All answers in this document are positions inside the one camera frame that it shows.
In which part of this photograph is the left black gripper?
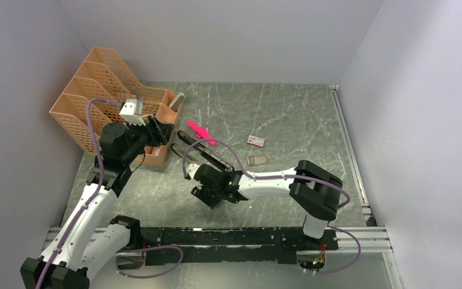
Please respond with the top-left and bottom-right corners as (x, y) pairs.
(121, 114), (174, 164)

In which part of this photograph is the black stapler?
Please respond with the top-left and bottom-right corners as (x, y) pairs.
(170, 130), (234, 174)

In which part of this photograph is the brown cardboard staple tray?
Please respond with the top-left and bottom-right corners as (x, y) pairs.
(247, 154), (268, 166)

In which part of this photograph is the pink plastic staple remover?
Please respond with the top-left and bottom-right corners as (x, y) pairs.
(187, 120), (217, 146)

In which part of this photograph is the red white staple box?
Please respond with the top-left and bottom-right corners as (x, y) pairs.
(247, 135), (265, 148)

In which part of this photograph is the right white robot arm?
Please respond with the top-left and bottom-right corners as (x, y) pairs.
(186, 160), (343, 249)

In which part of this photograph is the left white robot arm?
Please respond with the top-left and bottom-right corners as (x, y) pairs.
(20, 116), (175, 288)

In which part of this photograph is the grey white device in organizer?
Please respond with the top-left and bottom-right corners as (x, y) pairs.
(169, 93), (185, 111)

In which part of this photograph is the orange mesh file organizer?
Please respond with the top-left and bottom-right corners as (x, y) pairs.
(49, 47), (183, 155)

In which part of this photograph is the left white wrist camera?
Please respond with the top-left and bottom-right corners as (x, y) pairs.
(119, 98), (145, 126)

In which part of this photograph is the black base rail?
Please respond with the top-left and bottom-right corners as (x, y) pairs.
(117, 227), (339, 269)

